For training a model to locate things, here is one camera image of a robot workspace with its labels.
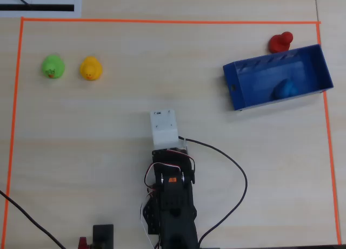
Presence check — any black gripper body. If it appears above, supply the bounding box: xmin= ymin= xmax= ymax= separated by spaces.
xmin=151 ymin=147 xmax=196 ymax=185

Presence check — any black camera cable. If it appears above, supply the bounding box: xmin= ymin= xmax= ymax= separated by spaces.
xmin=178 ymin=136 xmax=248 ymax=247

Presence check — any red rubber duck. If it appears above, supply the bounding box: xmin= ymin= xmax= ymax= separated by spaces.
xmin=268 ymin=31 xmax=294 ymax=54

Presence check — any blue rubber duck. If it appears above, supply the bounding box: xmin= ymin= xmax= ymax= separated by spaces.
xmin=271 ymin=78 xmax=300 ymax=101

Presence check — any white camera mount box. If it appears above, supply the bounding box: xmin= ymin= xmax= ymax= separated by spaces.
xmin=150 ymin=109 xmax=179 ymax=148

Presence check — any yellow rubber duck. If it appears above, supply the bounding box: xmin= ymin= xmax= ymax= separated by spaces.
xmin=79 ymin=56 xmax=103 ymax=82

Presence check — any black clamp block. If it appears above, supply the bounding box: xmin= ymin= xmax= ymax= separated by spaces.
xmin=92 ymin=224 xmax=115 ymax=249

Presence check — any green rubber duck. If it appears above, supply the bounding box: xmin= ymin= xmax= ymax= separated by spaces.
xmin=41 ymin=55 xmax=65 ymax=80

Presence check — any thick black cable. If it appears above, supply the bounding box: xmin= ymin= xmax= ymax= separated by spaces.
xmin=0 ymin=189 xmax=67 ymax=249

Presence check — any black strip on paper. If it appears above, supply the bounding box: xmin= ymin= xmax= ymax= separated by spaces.
xmin=0 ymin=4 xmax=75 ymax=12

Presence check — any red white servo wire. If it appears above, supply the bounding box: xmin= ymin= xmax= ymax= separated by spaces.
xmin=144 ymin=148 xmax=196 ymax=198

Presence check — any blue plastic box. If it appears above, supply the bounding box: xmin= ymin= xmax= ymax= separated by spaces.
xmin=222 ymin=44 xmax=334 ymax=112

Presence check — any orange tape strip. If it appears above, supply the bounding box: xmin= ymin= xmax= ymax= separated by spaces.
xmin=315 ymin=23 xmax=342 ymax=245
xmin=1 ymin=17 xmax=25 ymax=249
xmin=21 ymin=17 xmax=322 ymax=25

